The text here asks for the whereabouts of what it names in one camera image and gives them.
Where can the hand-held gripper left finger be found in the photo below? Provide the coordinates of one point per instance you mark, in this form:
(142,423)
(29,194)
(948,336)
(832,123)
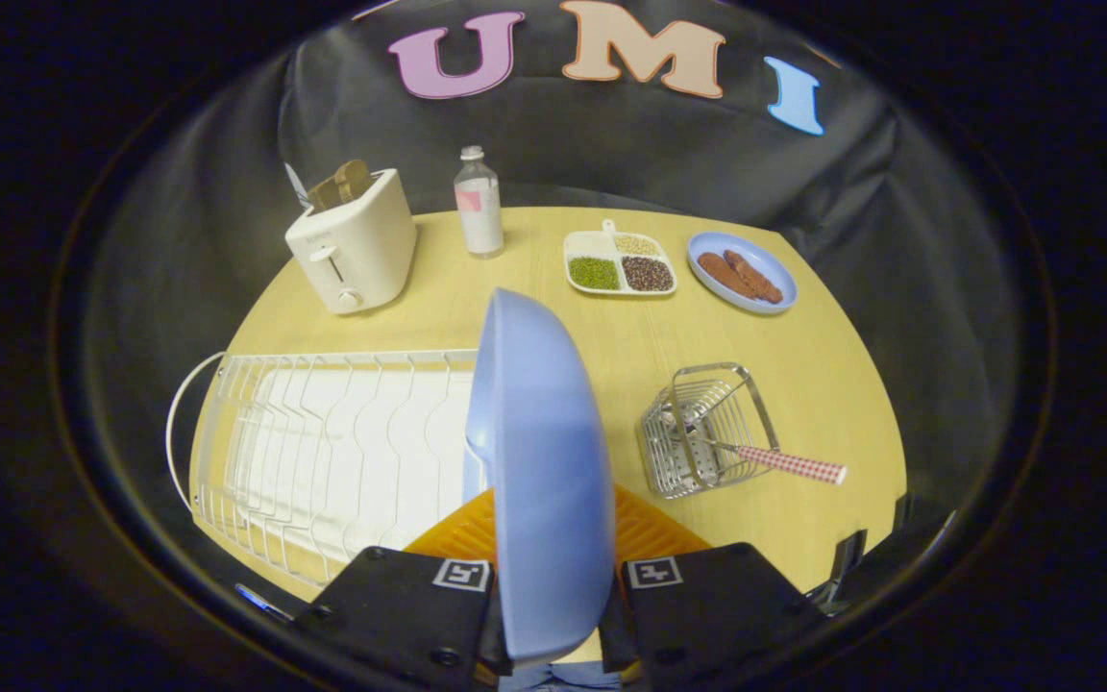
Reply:
(400,615)

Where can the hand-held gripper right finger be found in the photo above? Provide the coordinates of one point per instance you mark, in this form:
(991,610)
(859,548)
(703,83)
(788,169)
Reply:
(707,615)

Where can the small blue plate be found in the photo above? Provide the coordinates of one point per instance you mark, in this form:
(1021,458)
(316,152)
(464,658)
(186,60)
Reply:
(774,269)

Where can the brown sausage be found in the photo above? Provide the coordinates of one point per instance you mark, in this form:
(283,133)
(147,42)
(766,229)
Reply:
(755,277)
(725,274)

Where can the white divided tray with beans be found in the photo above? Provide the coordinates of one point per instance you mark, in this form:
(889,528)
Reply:
(619,264)

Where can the white toaster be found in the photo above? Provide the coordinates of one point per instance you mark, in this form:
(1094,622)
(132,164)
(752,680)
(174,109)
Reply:
(356,245)

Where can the clear plastic bottle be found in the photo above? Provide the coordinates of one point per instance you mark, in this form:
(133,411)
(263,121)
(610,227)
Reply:
(479,207)

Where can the brown toast slice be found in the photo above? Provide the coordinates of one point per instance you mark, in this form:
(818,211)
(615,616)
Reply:
(340,185)

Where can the black backdrop cloth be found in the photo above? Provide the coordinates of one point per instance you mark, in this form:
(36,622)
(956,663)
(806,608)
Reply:
(611,144)

